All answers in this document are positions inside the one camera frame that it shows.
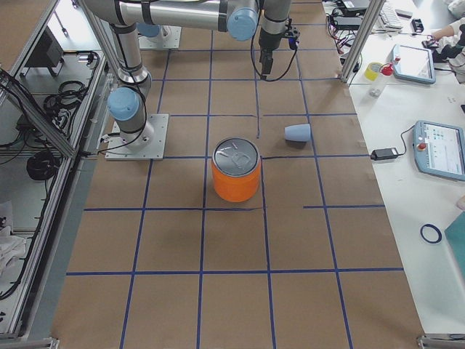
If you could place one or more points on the aluminium frame post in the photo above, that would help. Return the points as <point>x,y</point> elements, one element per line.
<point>369,19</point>

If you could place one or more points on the black power adapter brick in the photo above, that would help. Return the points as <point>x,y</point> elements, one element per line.
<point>382,154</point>

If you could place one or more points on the light blue plastic cup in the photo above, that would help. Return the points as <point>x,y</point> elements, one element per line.
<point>298,133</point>

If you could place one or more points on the lower teach pendant tablet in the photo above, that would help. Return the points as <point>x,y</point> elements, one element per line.
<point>438,149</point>

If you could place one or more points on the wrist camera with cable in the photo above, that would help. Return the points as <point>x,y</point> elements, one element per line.
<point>292,34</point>

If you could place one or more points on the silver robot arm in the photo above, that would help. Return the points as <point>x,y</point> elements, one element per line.
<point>243,20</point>

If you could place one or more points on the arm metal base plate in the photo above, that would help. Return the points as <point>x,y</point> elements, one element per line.
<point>149,145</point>
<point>159,37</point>

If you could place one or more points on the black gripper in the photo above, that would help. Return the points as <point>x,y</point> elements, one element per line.
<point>269,42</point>

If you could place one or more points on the yellow tape roll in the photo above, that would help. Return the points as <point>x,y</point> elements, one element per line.
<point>372,71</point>

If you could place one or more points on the upper teach pendant tablet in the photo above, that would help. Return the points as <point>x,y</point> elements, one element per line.
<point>413,64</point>

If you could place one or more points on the white keyboard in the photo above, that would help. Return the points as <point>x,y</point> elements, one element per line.
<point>388,19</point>

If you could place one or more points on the teach pendant tablet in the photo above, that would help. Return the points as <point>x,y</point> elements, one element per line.
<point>438,149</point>
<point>413,64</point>

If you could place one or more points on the orange can with grey lid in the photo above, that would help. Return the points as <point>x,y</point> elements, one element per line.
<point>235,166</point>

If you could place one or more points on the teal board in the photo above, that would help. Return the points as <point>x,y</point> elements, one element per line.
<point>455,237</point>

